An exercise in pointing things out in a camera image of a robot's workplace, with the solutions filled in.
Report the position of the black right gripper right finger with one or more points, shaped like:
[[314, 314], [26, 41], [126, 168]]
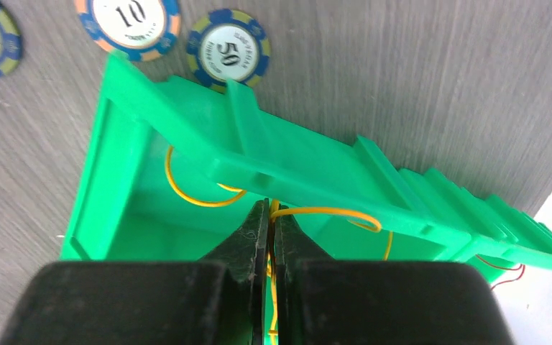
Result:
[[322, 300]]

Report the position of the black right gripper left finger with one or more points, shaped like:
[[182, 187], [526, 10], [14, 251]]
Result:
[[218, 299]]

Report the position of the green compartment bin tray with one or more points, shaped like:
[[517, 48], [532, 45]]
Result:
[[174, 168]]

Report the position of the round token near bin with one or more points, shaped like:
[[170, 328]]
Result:
[[228, 44]]

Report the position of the round token middle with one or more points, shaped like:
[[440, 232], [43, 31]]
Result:
[[143, 30]]

